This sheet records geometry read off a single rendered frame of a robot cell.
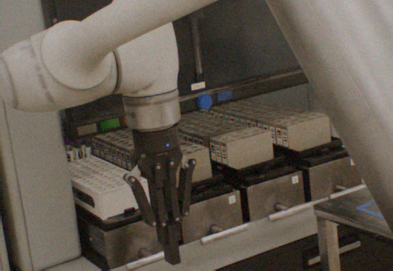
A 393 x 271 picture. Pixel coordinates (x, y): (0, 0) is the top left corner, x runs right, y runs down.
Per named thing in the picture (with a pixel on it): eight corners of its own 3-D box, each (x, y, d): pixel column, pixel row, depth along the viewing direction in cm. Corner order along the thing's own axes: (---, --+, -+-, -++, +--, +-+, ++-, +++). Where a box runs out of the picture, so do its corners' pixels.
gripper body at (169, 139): (166, 116, 136) (173, 168, 138) (120, 127, 131) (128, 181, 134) (188, 123, 129) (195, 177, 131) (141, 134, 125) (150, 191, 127)
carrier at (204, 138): (245, 149, 178) (242, 123, 176) (250, 150, 176) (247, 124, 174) (200, 161, 172) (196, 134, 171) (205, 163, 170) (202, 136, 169)
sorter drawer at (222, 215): (51, 173, 208) (45, 140, 206) (100, 160, 215) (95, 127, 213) (195, 252, 147) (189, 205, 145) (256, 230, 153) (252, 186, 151)
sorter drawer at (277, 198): (104, 158, 216) (100, 126, 214) (150, 147, 222) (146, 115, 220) (262, 228, 154) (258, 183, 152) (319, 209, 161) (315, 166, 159)
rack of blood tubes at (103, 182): (45, 191, 171) (41, 163, 169) (89, 179, 176) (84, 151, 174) (104, 226, 146) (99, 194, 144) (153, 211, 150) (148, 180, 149)
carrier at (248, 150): (269, 156, 170) (266, 129, 169) (275, 158, 168) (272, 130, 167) (222, 170, 165) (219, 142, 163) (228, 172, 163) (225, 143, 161)
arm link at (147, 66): (159, 80, 136) (90, 97, 129) (146, -12, 132) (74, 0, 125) (195, 87, 127) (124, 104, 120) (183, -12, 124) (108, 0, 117)
